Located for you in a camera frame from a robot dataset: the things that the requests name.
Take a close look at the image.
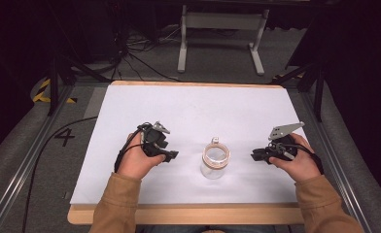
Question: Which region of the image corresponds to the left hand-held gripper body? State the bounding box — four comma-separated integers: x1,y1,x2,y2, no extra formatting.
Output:
141,120,171,159

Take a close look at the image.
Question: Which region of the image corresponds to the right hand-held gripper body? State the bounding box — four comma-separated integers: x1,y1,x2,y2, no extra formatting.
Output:
265,121,306,160

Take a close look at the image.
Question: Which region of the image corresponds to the clear glass jar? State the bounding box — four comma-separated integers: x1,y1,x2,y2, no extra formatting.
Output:
199,136,231,181

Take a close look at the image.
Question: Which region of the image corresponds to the person's right hand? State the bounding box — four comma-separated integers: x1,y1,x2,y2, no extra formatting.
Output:
269,133,323,183

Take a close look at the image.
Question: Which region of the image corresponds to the person's left hand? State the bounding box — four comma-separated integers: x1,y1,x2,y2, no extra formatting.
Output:
117,130,167,181

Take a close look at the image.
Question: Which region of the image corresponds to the white table sheet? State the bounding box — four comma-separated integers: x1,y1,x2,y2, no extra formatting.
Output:
69,83,308,206

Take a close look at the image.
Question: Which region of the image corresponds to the wooden table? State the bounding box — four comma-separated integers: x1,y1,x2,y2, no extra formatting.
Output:
66,80,306,226

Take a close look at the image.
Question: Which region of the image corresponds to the black tripod stand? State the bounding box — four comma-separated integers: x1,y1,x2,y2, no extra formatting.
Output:
269,59,327,123
47,52,113,117

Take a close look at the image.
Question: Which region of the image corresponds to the yellow black hazard tape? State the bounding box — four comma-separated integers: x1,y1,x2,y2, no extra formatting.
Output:
32,78,79,105

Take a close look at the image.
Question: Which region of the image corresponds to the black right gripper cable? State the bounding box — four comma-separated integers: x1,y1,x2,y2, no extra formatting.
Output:
269,142,326,176

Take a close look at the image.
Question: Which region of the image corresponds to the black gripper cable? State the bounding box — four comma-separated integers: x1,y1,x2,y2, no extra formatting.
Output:
113,121,154,174
269,142,326,176

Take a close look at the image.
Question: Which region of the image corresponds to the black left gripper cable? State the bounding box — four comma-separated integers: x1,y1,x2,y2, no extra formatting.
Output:
113,121,154,174

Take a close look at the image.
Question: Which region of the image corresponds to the bundle of floor cables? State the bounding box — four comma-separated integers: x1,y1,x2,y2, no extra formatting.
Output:
112,23,184,83

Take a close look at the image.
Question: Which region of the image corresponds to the black floor cable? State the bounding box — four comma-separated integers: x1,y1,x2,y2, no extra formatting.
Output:
21,116,99,233

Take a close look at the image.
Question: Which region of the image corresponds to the white metal stand frame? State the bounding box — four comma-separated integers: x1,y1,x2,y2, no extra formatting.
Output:
177,4,270,77

